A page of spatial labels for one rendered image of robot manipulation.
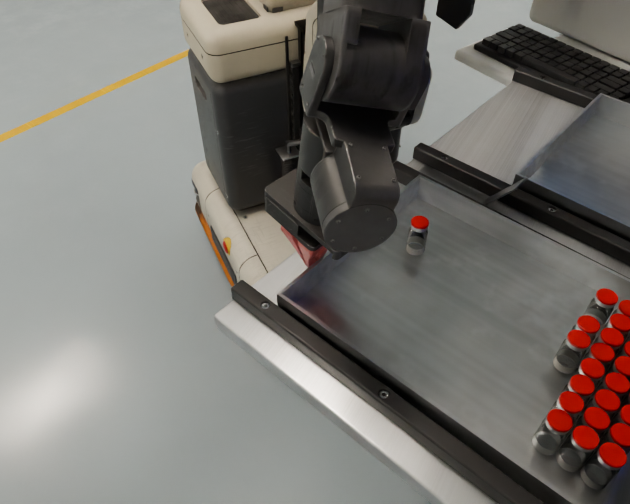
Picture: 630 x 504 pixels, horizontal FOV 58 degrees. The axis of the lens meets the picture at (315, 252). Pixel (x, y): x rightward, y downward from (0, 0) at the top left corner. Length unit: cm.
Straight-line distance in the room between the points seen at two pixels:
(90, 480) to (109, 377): 28
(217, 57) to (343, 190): 94
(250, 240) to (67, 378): 63
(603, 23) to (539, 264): 75
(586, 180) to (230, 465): 105
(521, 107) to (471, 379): 51
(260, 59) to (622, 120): 77
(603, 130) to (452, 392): 53
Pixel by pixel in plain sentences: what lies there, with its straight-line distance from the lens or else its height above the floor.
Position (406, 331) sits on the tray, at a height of 88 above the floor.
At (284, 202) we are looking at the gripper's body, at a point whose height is 101.
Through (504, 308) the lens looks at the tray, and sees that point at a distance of 65.
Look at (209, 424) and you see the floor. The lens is 156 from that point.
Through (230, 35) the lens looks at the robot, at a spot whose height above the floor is 80.
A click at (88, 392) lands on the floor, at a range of 169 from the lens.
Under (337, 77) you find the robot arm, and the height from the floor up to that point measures 117.
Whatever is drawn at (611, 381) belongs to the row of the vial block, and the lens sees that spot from 58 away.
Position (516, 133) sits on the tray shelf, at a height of 88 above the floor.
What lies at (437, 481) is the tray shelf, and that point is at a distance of 54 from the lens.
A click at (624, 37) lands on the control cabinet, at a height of 85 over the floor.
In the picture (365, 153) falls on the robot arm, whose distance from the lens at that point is 43.
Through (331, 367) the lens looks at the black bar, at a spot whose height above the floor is 90.
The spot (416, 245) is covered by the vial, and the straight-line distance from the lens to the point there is 67.
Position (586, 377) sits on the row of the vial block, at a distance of 57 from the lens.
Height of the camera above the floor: 137
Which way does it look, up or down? 46 degrees down
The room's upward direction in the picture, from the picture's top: straight up
